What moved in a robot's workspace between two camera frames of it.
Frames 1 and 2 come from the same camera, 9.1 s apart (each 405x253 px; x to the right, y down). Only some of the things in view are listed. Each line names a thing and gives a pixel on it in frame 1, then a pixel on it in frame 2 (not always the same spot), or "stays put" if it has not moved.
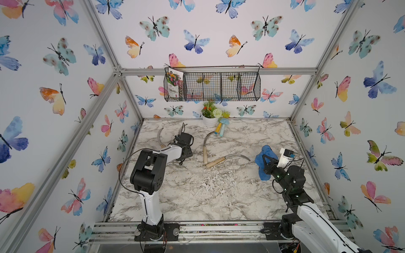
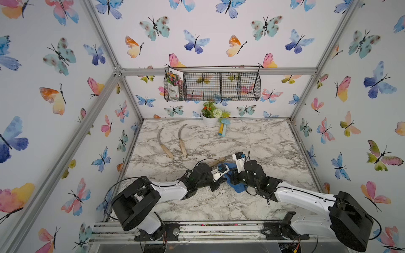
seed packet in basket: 173,78 stays put
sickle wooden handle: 162,145 stays put
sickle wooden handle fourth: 224,158 stays put
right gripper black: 270,168 → 234,176
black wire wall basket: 199,83 stays put
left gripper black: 190,154 → 217,184
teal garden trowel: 223,121 stays put
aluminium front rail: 103,232 stays put
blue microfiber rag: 266,150 → 238,187
